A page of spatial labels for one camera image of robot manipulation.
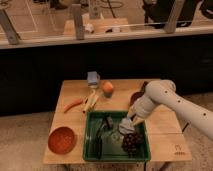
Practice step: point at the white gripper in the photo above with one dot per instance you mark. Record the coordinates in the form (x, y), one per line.
(142, 108)

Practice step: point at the white grey towel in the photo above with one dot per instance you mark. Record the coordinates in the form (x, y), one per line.
(126, 127)

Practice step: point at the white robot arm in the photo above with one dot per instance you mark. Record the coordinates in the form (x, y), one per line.
(163, 92)

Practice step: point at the green plastic tray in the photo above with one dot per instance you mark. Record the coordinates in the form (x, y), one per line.
(112, 140)

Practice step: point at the dark red pan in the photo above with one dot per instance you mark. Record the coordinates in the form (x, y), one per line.
(138, 94)

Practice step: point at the dark grape bunch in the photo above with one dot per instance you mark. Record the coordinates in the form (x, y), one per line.
(131, 143)

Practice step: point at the black spatula tool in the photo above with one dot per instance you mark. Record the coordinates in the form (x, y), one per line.
(106, 125)

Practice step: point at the orange fruit on cup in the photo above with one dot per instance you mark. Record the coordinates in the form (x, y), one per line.
(108, 89)

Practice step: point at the blue white mug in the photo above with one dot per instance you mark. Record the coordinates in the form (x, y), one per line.
(93, 79)

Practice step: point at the orange carrot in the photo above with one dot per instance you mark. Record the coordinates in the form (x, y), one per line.
(73, 104)

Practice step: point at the orange red bowl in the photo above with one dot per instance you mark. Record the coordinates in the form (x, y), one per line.
(62, 140)

